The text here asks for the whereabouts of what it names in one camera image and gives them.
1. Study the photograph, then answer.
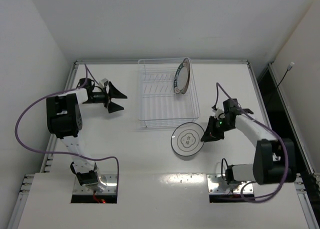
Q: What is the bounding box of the white plate green rim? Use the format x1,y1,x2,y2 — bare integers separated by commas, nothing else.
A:
170,122,205,157

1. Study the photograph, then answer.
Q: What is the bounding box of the dark green ring plate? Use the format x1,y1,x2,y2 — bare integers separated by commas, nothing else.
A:
173,58,191,95

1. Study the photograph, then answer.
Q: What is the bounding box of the orange sunburst plate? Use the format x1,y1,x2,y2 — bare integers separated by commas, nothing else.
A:
177,58,191,95

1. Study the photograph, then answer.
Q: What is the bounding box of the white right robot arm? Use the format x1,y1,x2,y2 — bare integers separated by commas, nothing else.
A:
200,98,297,185

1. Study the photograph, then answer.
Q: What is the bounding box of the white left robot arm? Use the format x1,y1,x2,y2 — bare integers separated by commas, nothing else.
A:
46,78,128,193

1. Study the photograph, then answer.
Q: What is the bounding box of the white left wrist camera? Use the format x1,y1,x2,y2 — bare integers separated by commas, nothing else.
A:
98,78,109,88

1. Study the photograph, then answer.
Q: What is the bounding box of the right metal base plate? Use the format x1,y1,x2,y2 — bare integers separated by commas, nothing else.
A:
206,174,249,196

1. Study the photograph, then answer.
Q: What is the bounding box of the metal base plate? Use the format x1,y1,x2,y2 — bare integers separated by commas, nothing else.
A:
72,174,118,196
206,174,249,196

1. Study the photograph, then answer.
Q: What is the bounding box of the white wire dish rack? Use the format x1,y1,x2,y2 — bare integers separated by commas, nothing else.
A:
137,57,200,129

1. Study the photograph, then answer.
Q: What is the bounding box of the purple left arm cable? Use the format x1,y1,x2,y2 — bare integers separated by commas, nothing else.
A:
14,63,120,190

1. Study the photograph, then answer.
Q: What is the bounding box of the black cable white connector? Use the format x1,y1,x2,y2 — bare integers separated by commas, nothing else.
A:
275,61,295,90

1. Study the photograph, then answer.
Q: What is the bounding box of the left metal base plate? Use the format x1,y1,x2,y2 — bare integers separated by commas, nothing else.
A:
72,174,118,196

